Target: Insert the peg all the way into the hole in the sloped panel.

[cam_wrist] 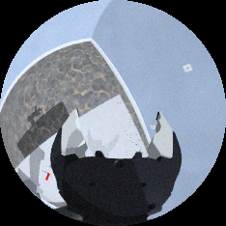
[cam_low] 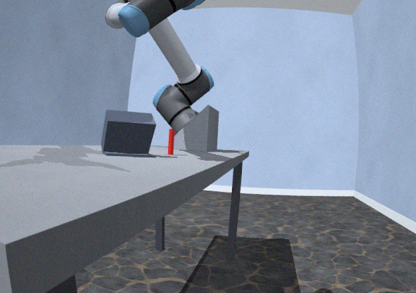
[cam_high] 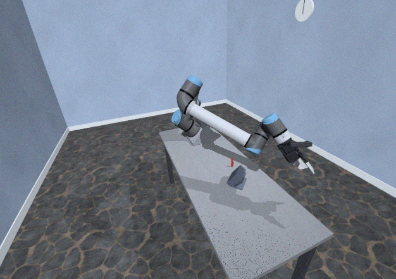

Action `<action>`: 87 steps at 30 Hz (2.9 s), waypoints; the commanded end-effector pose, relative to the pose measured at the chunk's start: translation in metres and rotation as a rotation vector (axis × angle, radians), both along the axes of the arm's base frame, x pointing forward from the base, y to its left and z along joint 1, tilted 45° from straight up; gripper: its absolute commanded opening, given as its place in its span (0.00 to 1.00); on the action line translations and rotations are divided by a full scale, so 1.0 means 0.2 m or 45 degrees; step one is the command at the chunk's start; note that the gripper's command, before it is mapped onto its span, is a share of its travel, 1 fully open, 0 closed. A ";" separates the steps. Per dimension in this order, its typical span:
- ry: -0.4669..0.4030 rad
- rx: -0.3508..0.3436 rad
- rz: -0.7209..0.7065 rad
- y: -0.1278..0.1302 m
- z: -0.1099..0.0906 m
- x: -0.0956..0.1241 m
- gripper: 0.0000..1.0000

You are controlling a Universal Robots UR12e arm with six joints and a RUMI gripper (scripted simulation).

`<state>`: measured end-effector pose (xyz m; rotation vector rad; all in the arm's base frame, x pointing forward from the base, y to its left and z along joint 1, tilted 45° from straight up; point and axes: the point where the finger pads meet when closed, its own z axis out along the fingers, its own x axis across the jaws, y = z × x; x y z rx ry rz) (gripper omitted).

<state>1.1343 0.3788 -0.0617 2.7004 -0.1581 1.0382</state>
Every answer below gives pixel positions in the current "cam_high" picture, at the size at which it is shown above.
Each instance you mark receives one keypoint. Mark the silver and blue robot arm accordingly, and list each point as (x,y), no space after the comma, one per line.
(189,107)

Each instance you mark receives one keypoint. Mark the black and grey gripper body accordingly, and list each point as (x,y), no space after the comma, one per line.
(291,153)

